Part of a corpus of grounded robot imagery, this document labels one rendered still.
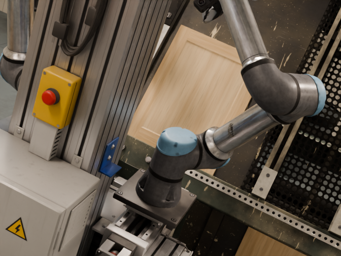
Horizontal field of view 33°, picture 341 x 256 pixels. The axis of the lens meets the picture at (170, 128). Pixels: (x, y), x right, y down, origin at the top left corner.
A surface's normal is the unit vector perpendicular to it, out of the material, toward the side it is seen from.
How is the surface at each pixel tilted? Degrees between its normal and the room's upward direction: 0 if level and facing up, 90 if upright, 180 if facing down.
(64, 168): 0
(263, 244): 90
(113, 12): 90
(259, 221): 57
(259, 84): 89
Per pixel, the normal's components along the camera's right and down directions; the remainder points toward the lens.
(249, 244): -0.34, 0.29
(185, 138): 0.22, -0.85
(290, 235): -0.12, -0.22
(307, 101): 0.58, 0.36
